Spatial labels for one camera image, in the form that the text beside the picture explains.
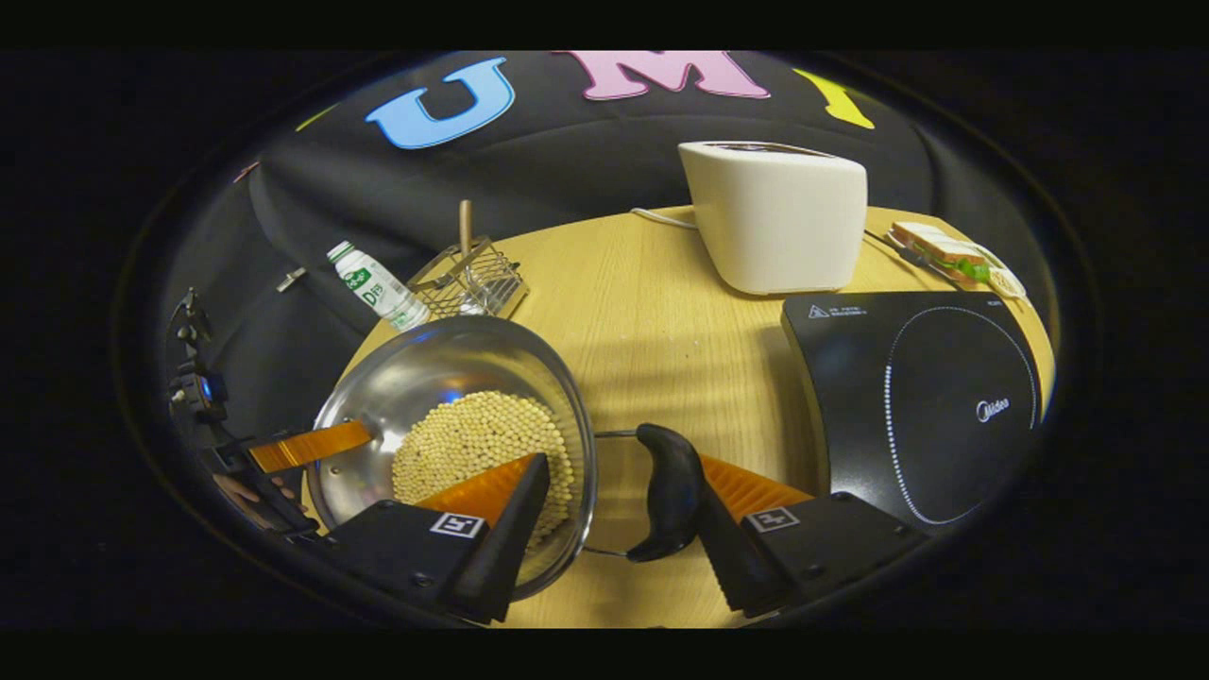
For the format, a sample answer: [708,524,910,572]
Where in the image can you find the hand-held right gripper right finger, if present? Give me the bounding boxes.
[697,453,931,620]

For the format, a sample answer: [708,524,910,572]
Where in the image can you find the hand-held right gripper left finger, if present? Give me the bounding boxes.
[316,453,552,626]

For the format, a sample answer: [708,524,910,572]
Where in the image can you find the steel pot with black handle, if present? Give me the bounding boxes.
[304,314,705,603]

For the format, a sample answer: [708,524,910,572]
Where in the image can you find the black induction cooktop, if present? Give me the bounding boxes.
[780,291,1043,535]

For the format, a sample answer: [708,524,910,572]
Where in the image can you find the pile of soybeans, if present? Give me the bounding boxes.
[391,390,575,553]

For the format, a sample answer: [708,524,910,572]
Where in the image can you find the white drink bottle green cap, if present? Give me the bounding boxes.
[327,241,432,332]

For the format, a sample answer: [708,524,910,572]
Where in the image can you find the white toaster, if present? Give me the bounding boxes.
[677,141,869,296]

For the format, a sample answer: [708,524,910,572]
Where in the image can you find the wire mesh utensil holder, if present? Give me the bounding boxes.
[408,236,530,320]

